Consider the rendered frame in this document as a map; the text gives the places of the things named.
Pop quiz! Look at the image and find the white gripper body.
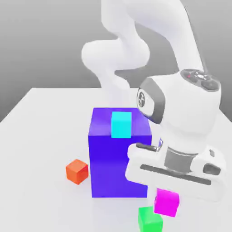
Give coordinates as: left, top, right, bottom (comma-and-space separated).
125, 154, 227, 203

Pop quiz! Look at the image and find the small magenta cube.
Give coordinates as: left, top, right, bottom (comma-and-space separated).
154, 188, 180, 218

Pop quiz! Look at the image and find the small green cube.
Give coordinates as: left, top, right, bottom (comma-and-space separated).
137, 206, 164, 232

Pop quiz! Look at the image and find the small cyan cube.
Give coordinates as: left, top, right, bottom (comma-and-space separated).
111, 111, 132, 139

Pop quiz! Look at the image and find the small orange cube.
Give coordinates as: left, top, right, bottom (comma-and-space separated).
65, 159, 89, 185

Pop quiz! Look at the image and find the large blue box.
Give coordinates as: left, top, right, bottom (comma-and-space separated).
88, 107, 152, 198

